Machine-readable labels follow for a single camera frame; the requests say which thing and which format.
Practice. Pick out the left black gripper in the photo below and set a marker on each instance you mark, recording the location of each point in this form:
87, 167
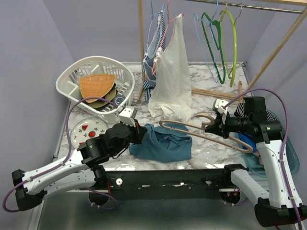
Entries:
139, 132

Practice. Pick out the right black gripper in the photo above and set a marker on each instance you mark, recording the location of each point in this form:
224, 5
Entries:
218, 127

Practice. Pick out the beige wooden hanger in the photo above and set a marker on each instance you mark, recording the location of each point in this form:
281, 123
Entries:
163, 122

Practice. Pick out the teal blue tank top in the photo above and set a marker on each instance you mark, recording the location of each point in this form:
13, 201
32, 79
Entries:
162, 145

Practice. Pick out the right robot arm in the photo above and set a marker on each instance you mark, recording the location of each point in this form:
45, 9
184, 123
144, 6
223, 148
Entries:
280, 204

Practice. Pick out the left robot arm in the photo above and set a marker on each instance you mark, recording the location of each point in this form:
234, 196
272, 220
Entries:
81, 168

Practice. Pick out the white tank top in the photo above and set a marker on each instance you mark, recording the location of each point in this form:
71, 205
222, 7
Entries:
172, 97

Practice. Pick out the lime green hanger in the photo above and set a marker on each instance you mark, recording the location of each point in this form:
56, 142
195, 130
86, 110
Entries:
231, 72

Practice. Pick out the dark green plastic hanger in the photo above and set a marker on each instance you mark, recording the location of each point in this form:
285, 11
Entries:
216, 34

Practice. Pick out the light blue plastic hanger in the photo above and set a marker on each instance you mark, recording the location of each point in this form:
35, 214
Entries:
209, 24

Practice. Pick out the black white striped garment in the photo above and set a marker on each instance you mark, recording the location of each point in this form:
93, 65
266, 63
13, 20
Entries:
271, 116

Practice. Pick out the bright blue garment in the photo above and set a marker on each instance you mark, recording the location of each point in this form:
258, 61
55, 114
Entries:
247, 139

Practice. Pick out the dark plates in basket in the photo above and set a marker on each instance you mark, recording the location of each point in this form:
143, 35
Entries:
114, 96

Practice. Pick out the pink garment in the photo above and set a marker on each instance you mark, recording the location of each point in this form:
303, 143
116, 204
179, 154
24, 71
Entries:
257, 154

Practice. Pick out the teal plastic bin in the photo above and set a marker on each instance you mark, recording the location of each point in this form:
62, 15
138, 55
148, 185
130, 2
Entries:
254, 167

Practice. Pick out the blue striped garment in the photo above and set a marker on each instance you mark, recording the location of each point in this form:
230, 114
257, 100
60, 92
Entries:
148, 64

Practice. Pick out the watermelon pattern plate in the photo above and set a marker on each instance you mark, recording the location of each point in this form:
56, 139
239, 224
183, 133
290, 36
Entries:
88, 128

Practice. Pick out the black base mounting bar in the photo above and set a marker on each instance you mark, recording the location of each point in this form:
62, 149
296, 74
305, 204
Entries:
165, 184

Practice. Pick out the white plastic laundry basket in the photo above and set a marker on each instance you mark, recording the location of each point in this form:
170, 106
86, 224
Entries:
67, 83

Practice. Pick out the orange woven mat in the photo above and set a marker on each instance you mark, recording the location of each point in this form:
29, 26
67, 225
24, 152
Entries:
97, 85

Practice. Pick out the wooden clothes rack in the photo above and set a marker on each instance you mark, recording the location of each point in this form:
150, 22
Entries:
302, 16

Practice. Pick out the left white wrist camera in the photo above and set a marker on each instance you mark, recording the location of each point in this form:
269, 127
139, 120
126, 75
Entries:
127, 116

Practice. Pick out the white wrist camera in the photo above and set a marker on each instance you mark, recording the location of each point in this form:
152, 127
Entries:
219, 106
127, 116

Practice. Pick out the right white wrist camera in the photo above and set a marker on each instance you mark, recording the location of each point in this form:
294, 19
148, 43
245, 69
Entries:
219, 106

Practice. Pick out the light blue wire hanger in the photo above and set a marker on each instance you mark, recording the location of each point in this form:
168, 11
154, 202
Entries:
153, 24

